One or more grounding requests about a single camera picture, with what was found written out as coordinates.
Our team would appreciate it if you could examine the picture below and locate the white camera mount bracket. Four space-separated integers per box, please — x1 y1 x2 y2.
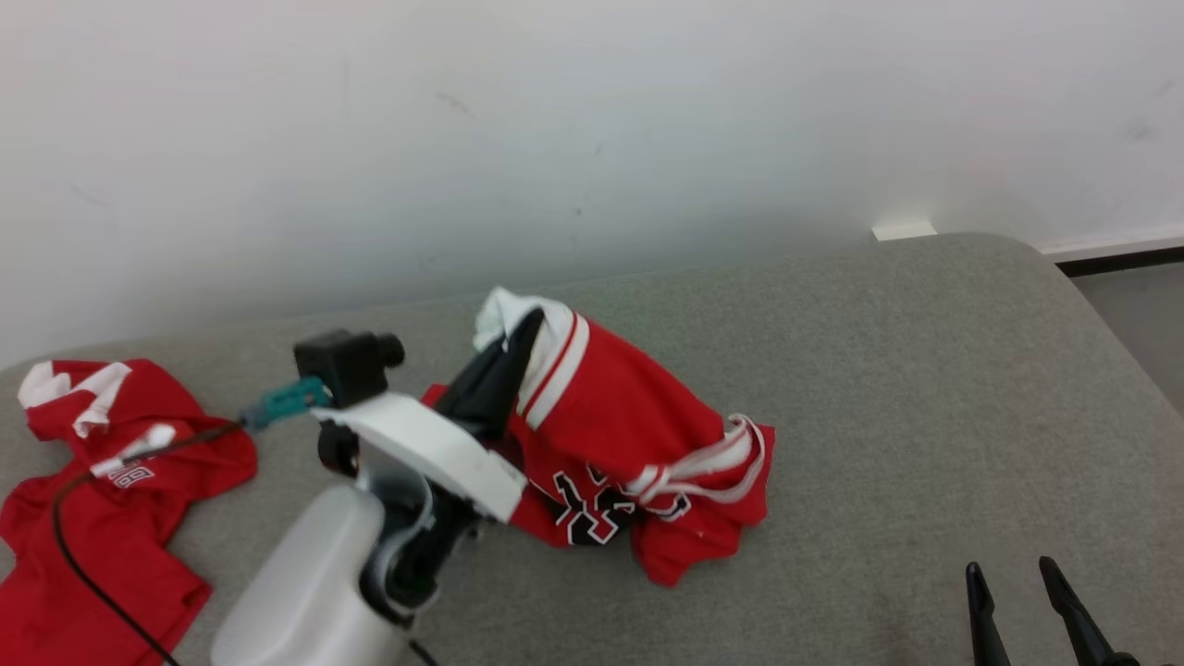
312 391 529 524

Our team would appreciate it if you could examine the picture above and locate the white baseboard strip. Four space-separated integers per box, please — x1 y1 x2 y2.
1036 225 1184 278

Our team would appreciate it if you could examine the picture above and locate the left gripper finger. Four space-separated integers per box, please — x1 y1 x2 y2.
481 307 548 441
433 335 512 441

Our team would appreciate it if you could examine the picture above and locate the red shirt with white hem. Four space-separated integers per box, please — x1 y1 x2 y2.
0 359 260 666

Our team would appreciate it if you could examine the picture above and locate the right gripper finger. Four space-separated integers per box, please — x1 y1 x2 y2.
965 561 1015 666
1037 555 1144 666

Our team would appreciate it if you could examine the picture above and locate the red basketball jersey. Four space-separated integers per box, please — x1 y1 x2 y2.
421 286 777 589

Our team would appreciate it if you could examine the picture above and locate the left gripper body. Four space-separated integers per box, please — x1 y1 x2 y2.
317 421 484 625

